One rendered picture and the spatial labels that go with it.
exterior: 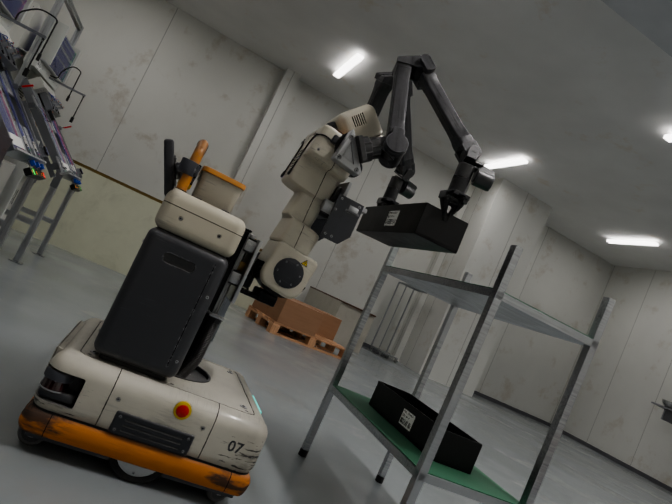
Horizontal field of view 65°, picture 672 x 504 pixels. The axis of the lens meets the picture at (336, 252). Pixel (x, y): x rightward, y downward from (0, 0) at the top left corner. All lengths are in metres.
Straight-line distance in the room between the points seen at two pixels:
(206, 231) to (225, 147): 9.27
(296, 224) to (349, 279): 9.64
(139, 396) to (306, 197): 0.82
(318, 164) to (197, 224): 0.50
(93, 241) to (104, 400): 4.50
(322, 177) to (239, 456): 0.94
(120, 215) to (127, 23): 5.87
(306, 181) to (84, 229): 4.43
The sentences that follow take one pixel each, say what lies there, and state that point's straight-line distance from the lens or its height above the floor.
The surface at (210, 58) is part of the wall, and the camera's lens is 11.16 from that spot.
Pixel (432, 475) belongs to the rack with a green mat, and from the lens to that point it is 1.77.
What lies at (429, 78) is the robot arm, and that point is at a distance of 1.99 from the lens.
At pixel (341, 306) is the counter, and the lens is 8.96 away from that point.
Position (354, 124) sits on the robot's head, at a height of 1.29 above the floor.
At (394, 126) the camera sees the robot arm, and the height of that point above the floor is 1.31.
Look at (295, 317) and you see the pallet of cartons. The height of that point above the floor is 0.28.
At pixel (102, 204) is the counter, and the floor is 0.58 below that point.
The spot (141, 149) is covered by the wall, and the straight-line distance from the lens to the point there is 10.76.
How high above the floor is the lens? 0.72
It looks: 4 degrees up
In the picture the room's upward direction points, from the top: 25 degrees clockwise
